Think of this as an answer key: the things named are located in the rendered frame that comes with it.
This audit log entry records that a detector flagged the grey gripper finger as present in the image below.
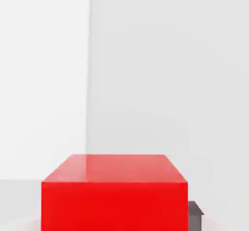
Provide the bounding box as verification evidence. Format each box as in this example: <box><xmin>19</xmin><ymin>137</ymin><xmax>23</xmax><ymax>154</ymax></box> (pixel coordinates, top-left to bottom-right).
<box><xmin>188</xmin><ymin>200</ymin><xmax>205</xmax><ymax>231</ymax></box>

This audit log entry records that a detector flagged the small red cube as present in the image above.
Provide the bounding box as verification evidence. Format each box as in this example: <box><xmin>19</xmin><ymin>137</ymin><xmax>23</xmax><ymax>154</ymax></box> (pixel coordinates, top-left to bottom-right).
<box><xmin>41</xmin><ymin>154</ymin><xmax>189</xmax><ymax>231</ymax></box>

